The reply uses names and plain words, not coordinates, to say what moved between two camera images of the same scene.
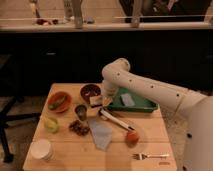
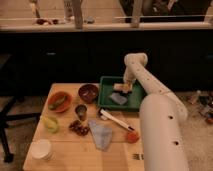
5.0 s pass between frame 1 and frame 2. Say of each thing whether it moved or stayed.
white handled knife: stayed
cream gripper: moved
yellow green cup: stayed
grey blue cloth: stayed
